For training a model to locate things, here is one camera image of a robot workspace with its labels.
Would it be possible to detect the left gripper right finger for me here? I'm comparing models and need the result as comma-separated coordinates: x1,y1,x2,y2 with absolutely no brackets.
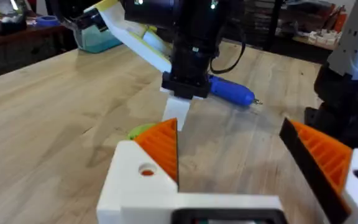
279,117,358,224

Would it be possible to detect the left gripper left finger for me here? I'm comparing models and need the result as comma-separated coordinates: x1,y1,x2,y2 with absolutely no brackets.
96,118,180,224

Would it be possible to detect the green vegetable toy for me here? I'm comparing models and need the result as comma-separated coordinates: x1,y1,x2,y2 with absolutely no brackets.
127,123,158,141

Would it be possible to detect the blue electric screwdriver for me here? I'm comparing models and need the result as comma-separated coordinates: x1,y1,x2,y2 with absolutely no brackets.
208,74,264,108

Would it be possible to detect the clear teal bucket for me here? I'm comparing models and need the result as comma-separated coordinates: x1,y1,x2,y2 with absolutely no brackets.
72,17,124,54

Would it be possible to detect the heap of white blocks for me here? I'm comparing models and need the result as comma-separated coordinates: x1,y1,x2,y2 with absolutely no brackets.
306,28,343,47

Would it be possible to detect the blue tape roll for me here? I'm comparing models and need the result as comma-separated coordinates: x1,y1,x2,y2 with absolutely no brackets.
35,14,61,27

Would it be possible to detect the dark wooden side table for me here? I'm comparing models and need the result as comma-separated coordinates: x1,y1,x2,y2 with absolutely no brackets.
0,18,77,82

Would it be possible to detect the black cable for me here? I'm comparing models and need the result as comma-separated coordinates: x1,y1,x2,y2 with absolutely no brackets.
209,18,247,75

